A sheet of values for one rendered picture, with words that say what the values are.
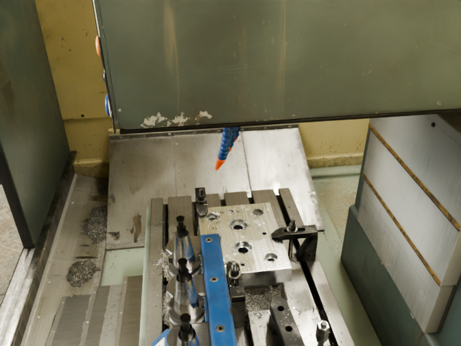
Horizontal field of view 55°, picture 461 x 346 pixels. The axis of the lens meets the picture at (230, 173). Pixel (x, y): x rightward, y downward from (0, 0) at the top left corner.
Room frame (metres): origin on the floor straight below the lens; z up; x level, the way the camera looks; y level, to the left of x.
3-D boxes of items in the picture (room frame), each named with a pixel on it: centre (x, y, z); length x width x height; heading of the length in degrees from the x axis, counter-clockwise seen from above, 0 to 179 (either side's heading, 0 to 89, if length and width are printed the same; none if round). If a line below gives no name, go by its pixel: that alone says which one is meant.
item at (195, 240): (0.68, 0.10, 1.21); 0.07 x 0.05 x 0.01; 97
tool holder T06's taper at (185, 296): (0.51, 0.08, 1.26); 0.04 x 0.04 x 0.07
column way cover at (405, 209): (0.92, -0.45, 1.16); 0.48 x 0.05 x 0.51; 7
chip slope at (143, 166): (1.53, 0.07, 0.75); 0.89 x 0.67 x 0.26; 97
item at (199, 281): (0.57, 0.08, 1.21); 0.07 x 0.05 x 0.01; 97
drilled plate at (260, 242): (0.97, -0.03, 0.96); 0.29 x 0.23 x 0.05; 7
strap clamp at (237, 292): (0.79, -0.01, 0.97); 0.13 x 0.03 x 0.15; 7
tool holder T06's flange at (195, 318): (0.51, 0.08, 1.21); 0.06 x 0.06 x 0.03
